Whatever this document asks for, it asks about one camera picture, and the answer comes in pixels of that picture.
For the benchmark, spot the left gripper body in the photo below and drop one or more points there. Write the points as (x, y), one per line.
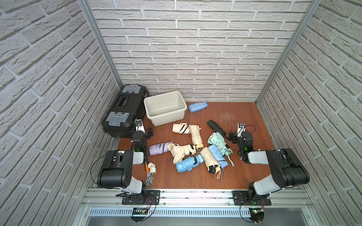
(143, 134)

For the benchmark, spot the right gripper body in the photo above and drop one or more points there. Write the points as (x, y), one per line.
(240, 146)

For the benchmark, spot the lilac umbrella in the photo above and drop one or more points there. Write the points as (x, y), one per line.
(159, 148)

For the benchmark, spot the white plastic storage box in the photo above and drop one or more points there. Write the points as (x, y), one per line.
(165, 108)

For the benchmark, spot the light blue umbrella front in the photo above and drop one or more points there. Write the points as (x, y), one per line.
(189, 163)

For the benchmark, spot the beige umbrella black stripes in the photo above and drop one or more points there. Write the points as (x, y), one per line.
(181, 128)

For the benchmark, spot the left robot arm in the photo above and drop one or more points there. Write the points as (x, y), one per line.
(116, 170)

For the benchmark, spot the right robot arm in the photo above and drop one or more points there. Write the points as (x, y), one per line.
(285, 167)

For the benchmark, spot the periwinkle blue umbrella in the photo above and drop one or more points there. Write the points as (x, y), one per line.
(218, 156)

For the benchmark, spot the mint green umbrella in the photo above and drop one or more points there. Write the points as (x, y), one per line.
(217, 139)

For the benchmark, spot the black folded umbrella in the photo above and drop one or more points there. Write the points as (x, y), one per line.
(216, 128)

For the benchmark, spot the white pipe fitting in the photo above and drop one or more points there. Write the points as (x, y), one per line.
(152, 168)

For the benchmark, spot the black grey toolbox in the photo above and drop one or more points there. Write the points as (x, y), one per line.
(126, 108)

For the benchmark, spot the right circuit board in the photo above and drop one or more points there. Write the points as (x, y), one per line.
(256, 215)

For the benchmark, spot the circuit board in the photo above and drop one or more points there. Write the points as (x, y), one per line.
(256, 215)
(140, 212)

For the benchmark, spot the left circuit board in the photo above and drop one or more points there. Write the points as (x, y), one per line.
(140, 212)

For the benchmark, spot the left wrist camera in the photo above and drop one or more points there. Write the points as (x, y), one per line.
(139, 126)

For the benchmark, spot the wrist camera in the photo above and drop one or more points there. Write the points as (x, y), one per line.
(139, 126)
(241, 128)

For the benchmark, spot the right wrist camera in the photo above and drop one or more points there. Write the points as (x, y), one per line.
(241, 128)

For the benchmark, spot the beige umbrella black handle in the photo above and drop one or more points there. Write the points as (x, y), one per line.
(212, 164)

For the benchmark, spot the orange handled wrench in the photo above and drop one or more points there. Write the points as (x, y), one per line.
(149, 180)

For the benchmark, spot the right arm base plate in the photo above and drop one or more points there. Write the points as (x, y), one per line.
(246, 197)

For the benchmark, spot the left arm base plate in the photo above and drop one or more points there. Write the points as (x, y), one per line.
(145, 198)

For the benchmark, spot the aluminium front rail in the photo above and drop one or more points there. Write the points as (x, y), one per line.
(214, 198)

